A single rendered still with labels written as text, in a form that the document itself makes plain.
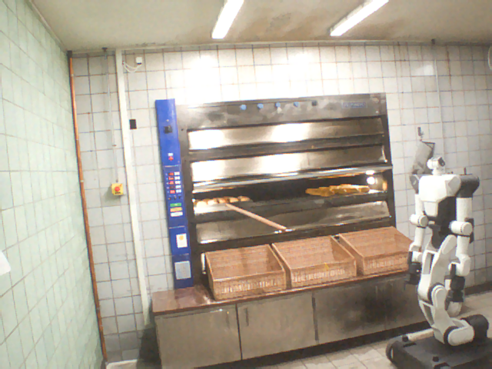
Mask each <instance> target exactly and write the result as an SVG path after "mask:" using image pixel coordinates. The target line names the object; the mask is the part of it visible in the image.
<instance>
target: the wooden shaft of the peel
mask: <svg viewBox="0 0 492 369"><path fill-rule="evenodd" d="M225 205H226V206H227V207H229V208H232V209H234V210H236V211H238V212H241V213H242V214H245V215H247V216H248V217H250V218H253V219H255V220H257V221H260V222H261V223H264V224H266V225H268V226H270V227H272V228H275V229H277V230H279V231H281V232H286V230H287V229H286V228H285V227H283V226H280V225H279V224H275V223H274V222H272V221H269V220H266V219H264V218H261V217H259V216H257V215H255V214H252V213H250V212H248V211H245V210H243V209H240V208H238V207H235V206H234V205H232V204H229V203H226V204H225Z"/></svg>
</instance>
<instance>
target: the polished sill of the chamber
mask: <svg viewBox="0 0 492 369"><path fill-rule="evenodd" d="M380 196H387V191H378V192H371V193H365V194H353V195H347V196H340V197H333V198H322V199H314V200H308V201H296V202H289V203H283V204H270V205H263V206H257V207H250V208H241V209H243V210H245V211H248V212H257V211H269V210H275V209H282V208H294V207H300V206H307V205H313V204H325V203H331V202H338V201H350V200H356V199H362V198H374V197H380ZM231 214H242V213H241V212H238V211H236V210H234V209H231V210H223V211H211V212H205V213H197V214H194V216H195V219H199V218H211V217H217V216H225V215H231Z"/></svg>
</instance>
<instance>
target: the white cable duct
mask: <svg viewBox="0 0 492 369"><path fill-rule="evenodd" d="M115 56H116V66H117V76H118V93H119V101H120V110H121V126H122V134H123V142H124V150H125V165H126V173H127V180H128V194H129V201H130V209H131V221H132V228H133V235H134V242H135V254H136V261H137V267H138V279H139V284H140V291H141V302H142V308H143V315H144V320H145V325H148V324H151V322H150V315H149V310H148V298H147V291H146V286H145V274H144V268H143V261H142V254H141V242H140V235H139V228H138V216H137V208H136V201H135V188H134V180H133V173H132V165H131V150H130V142H129V134H128V119H127V110H126V101H125V85H124V75H123V66H122V56H121V48H116V49H115Z"/></svg>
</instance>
